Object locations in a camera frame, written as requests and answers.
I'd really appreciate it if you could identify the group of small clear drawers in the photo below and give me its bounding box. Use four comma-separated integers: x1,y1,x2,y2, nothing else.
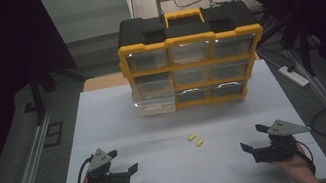
126,31,266,112

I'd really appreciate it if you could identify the yellow and black organizer box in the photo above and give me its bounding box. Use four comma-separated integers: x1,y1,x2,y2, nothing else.
111,0,275,120

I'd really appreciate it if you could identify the wooden table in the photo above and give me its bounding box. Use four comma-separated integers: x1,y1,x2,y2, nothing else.
81,70,130,93

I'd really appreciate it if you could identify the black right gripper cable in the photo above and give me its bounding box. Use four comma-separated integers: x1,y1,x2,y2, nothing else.
293,137,318,178

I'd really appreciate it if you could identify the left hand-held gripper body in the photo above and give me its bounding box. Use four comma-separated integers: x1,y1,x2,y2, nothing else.
81,143,133,183

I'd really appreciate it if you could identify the person's right hand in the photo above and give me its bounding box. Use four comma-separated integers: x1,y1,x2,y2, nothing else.
269,143,315,181

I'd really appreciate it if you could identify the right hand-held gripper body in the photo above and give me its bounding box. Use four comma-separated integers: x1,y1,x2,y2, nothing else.
246,113,316,167

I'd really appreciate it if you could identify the black stand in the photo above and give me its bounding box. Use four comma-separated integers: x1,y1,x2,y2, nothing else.
277,19,320,82
16,64,64,128

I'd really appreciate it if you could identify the clear plastic organizer drawer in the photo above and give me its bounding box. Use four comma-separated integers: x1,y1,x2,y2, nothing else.
133,93,178,119
128,71,176,104

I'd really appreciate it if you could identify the white power strip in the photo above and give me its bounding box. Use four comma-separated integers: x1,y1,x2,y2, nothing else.
277,61,311,92

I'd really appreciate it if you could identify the black plug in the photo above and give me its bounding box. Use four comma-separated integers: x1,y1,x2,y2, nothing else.
285,63,298,75

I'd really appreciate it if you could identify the power strip cable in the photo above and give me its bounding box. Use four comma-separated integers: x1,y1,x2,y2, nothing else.
256,44,287,74

